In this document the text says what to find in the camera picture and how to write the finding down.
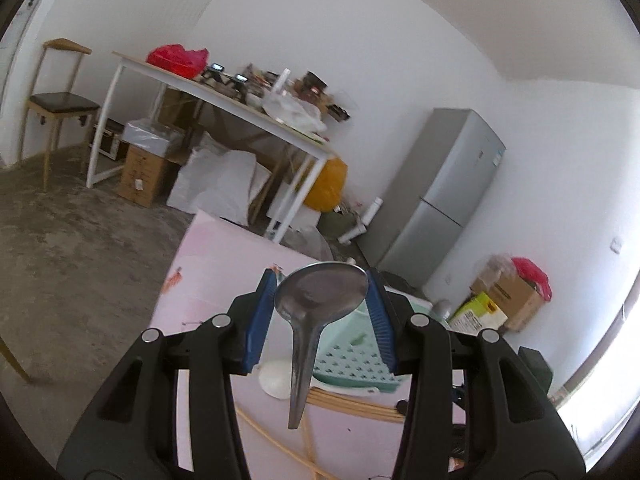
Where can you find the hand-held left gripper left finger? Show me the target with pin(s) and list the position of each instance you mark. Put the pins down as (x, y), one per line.
(260, 330)

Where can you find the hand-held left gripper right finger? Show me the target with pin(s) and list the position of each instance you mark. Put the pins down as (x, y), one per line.
(382, 330)

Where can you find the mint green utensil holder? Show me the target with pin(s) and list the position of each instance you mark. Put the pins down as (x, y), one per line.
(350, 360)

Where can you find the metal spoon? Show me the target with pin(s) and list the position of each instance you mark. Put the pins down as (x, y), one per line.
(320, 290)

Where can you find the bunch of wooden chopsticks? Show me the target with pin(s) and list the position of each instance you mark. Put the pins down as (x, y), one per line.
(350, 404)

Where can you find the pink printed tablecloth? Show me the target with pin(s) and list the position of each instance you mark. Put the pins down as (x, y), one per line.
(210, 285)

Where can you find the yellow and white bag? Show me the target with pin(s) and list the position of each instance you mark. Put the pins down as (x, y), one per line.
(477, 312)

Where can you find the white plastic pipe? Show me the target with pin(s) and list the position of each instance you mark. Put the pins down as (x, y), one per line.
(365, 220)

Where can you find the open cardboard box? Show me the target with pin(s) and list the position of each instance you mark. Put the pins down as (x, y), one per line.
(515, 300)

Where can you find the grey refrigerator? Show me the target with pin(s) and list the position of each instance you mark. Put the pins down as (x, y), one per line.
(440, 195)

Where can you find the yellow plastic bag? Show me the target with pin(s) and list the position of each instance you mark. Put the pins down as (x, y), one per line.
(327, 185)

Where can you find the white woven sack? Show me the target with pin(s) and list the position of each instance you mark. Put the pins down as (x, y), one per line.
(215, 180)

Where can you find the red bag on box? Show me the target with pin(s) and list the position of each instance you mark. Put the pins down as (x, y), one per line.
(532, 275)

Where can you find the brown cardboard box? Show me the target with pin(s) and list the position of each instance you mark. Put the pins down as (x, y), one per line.
(142, 177)

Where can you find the white plastic bag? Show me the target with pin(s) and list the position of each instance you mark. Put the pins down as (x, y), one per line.
(295, 112)

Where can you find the white desk with wooden top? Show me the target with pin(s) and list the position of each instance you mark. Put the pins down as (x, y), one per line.
(235, 107)

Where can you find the plastic-wrapped white box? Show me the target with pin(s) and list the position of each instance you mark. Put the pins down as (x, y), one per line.
(147, 135)

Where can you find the tall cardboard box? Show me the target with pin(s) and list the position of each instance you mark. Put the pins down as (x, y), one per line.
(177, 105)

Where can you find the small metal-framed box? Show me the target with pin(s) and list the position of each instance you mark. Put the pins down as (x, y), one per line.
(107, 140)

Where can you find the small black device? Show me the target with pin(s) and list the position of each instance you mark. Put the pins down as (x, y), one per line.
(216, 72)
(240, 84)

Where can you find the clear plastic tube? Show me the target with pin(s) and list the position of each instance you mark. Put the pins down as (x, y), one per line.
(282, 82)

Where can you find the dark round-seat wooden chair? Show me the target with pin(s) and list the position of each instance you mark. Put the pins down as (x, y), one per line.
(12, 360)

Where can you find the dark wooden box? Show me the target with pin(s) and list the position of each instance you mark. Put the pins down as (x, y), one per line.
(315, 85)

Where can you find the red plastic bag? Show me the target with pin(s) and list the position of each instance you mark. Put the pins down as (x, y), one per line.
(175, 60)

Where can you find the wooden chair with black seat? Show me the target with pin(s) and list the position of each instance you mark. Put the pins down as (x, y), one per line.
(62, 102)

